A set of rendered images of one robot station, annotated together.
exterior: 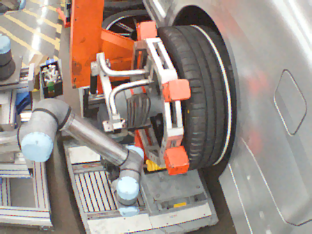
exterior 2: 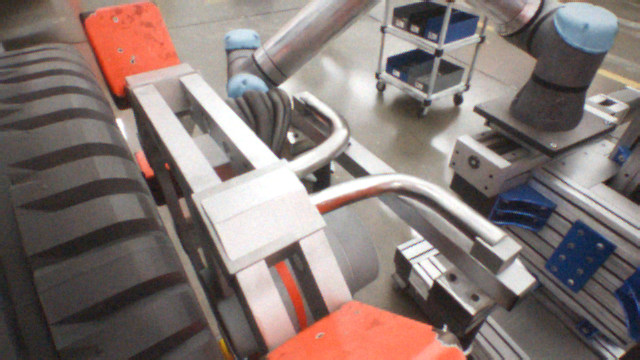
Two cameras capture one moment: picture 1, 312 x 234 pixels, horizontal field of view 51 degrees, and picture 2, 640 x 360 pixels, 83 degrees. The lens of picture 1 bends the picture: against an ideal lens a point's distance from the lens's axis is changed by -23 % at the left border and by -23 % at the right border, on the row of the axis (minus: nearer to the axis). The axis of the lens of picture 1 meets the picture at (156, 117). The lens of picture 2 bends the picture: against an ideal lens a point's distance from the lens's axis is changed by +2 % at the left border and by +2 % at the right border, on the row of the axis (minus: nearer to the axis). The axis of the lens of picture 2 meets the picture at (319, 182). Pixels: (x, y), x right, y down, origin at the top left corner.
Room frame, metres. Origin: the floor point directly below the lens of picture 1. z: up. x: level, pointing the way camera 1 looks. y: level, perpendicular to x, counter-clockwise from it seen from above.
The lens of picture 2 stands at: (1.42, 0.08, 1.27)
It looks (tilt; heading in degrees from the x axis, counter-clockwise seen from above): 42 degrees down; 170
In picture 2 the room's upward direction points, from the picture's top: straight up
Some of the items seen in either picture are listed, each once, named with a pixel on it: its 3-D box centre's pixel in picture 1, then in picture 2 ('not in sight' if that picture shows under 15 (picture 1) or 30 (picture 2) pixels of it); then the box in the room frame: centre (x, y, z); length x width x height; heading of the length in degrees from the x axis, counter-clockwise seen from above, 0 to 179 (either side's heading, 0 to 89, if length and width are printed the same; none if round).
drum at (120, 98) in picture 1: (136, 102); (292, 274); (1.14, 0.09, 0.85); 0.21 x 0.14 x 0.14; 114
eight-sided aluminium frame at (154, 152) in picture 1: (152, 99); (244, 301); (1.17, 0.03, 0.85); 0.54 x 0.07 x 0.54; 24
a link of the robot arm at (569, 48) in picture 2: not in sight; (574, 43); (0.76, 0.74, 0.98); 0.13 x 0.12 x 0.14; 1
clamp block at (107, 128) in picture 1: (115, 128); (306, 138); (0.93, 0.14, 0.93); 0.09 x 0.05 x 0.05; 114
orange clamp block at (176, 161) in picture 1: (175, 161); (167, 172); (0.88, -0.11, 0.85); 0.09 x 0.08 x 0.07; 24
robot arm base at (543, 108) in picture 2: not in sight; (552, 95); (0.77, 0.74, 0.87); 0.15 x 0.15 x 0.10
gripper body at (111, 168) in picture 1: (115, 168); not in sight; (0.79, 0.12, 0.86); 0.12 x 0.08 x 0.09; 24
